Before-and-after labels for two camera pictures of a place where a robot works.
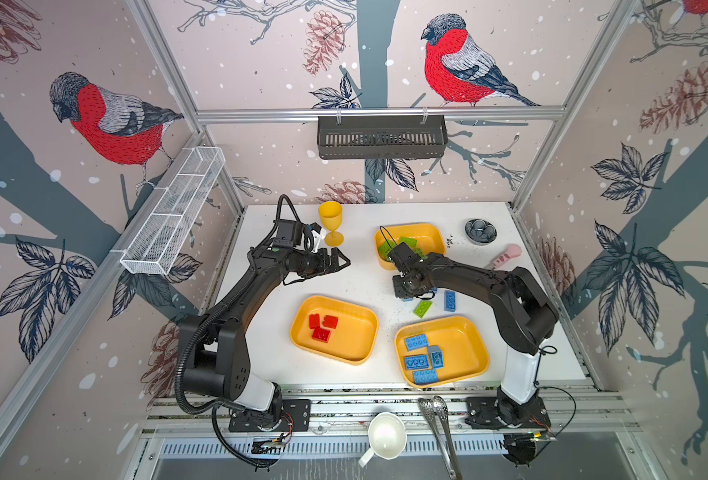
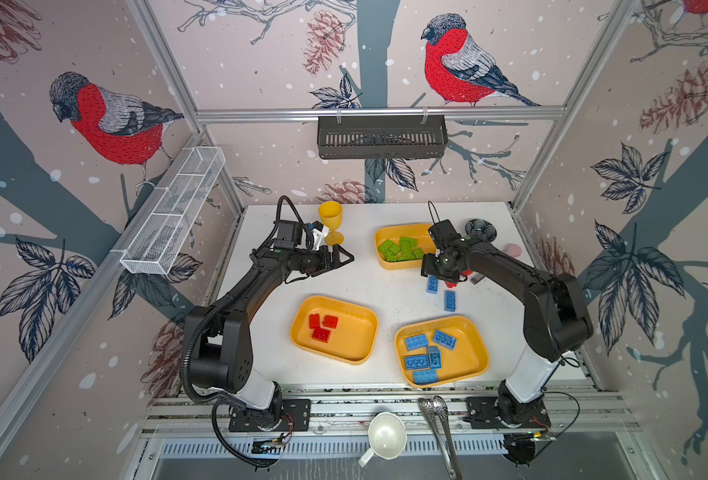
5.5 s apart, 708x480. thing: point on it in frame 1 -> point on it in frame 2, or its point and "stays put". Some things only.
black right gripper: [399, 289] -> [428, 265]
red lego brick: [321, 334] stays put
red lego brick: [330, 321] stays put
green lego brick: [408, 241] stays put
